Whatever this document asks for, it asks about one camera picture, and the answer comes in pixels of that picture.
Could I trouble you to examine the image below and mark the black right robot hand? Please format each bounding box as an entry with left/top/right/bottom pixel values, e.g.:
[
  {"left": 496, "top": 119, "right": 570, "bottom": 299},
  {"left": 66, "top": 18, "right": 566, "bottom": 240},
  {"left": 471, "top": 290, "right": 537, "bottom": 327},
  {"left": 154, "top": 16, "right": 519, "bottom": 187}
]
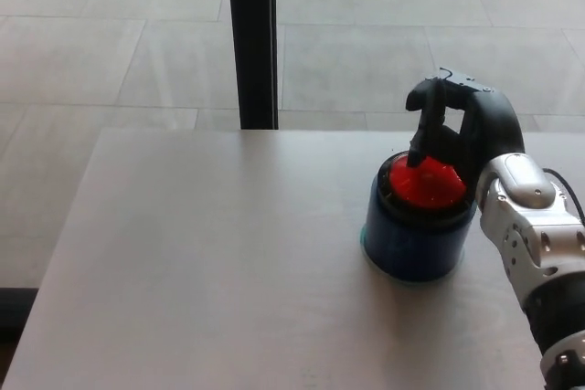
[{"left": 404, "top": 66, "right": 527, "bottom": 188}]

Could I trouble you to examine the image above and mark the red button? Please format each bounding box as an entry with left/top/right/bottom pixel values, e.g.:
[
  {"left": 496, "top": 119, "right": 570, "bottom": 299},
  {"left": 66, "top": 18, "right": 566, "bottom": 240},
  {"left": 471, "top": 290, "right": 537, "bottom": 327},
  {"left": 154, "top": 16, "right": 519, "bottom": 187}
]
[{"left": 358, "top": 152, "right": 472, "bottom": 289}]

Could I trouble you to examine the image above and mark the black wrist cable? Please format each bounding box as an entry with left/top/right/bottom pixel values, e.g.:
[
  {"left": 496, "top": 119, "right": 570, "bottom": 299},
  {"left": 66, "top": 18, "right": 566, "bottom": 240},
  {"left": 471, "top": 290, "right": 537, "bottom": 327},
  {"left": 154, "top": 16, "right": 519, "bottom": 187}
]
[{"left": 543, "top": 167, "right": 585, "bottom": 227}]

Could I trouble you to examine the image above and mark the black vertical post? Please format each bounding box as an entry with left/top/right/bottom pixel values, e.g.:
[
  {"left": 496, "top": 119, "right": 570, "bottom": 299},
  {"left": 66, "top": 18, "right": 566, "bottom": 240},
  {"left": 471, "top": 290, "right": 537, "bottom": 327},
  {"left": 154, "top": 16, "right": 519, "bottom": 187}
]
[{"left": 225, "top": 0, "right": 281, "bottom": 131}]

